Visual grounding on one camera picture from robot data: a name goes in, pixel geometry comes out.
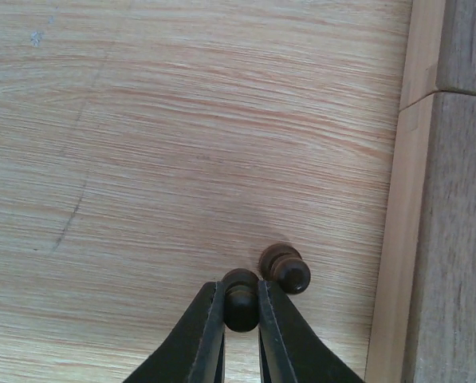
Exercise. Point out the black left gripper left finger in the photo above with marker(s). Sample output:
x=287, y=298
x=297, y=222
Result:
x=194, y=351

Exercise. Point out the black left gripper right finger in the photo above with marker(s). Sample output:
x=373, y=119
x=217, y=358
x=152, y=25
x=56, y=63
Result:
x=290, y=351

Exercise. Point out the wooden chess board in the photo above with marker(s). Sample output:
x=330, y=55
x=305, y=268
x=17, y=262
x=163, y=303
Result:
x=424, y=321

